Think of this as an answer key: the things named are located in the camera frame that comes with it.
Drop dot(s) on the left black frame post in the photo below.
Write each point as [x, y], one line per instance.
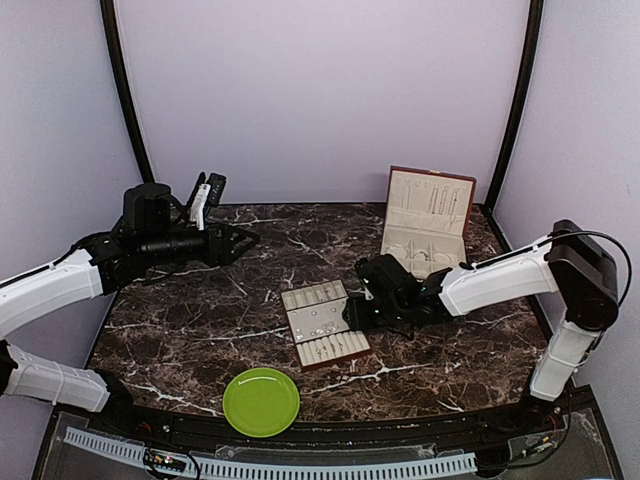
[123, 89]

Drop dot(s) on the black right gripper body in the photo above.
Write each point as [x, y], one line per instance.
[389, 314]

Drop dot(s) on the right black frame post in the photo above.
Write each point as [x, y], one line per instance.
[526, 65]

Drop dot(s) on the jewelry tray brown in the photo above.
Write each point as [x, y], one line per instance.
[320, 335]

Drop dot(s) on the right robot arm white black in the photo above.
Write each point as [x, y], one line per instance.
[569, 261]

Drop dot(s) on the black frame post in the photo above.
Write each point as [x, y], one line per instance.
[123, 89]
[526, 65]

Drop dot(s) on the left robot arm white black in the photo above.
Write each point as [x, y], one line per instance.
[155, 229]

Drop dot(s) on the green plate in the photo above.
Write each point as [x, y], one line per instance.
[261, 402]

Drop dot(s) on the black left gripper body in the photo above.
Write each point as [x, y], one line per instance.
[214, 257]

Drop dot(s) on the white slotted cable duct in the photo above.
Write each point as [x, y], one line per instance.
[243, 463]

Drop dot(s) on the open brown jewelry box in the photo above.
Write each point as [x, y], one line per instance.
[426, 219]

